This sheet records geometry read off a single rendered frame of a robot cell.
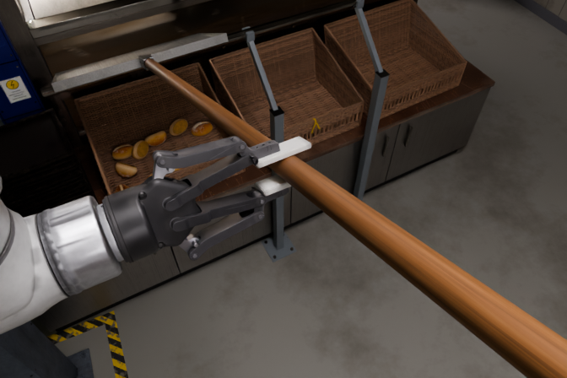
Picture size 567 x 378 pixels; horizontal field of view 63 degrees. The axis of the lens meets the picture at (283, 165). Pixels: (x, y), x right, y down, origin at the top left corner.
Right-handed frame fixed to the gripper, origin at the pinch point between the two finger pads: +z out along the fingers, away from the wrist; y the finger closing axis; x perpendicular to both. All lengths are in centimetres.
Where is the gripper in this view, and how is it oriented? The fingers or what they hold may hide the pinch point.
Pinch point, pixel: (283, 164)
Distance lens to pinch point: 55.1
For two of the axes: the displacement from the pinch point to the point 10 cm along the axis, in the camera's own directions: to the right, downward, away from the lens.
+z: 8.9, -3.4, 3.1
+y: 2.0, 8.8, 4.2
